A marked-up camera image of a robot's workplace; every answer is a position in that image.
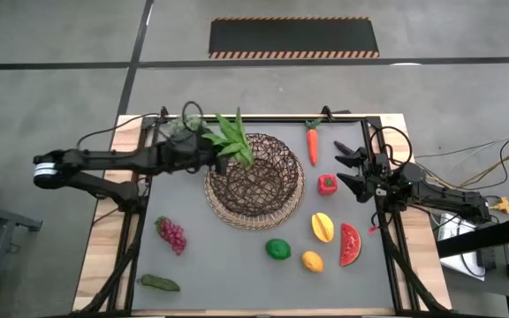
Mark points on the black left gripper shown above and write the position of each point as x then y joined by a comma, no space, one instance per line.
188,154

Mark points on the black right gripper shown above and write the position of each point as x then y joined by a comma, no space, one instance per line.
382,181

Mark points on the green leafy vegetable bunch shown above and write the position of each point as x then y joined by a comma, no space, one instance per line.
234,141

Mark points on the purple toy eggplant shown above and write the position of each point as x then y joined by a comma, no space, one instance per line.
342,147

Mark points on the red toy bell pepper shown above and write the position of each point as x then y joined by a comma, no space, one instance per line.
327,185

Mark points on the orange toy carrot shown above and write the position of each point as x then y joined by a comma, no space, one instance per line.
312,148

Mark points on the yellow toy star fruit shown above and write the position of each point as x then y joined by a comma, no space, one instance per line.
322,227

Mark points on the red toy watermelon slice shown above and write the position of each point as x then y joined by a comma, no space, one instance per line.
351,245

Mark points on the red toy grape bunch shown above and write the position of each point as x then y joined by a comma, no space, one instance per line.
172,234

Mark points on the green toy lime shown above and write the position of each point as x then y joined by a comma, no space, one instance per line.
278,249

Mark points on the orange-yellow toy lemon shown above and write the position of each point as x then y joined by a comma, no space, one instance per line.
312,262

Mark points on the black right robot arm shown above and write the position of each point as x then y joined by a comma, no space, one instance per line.
449,199

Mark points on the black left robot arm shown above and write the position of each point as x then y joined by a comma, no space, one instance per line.
104,160

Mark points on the small potted green plant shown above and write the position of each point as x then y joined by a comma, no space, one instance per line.
176,125

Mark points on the round woven placemat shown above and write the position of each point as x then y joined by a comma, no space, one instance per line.
254,222

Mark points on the grey table mat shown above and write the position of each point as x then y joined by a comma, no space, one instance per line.
237,282

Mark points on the green toy cucumber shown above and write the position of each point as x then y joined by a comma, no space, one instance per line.
159,283

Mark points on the black hazard-striped floor mat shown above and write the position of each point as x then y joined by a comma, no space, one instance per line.
294,37

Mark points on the yellow power splitter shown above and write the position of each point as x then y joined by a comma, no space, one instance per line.
503,206

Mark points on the black frame clamp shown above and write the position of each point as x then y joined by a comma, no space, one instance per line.
327,112
164,114

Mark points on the black metal table frame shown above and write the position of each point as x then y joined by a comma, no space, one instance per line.
281,118

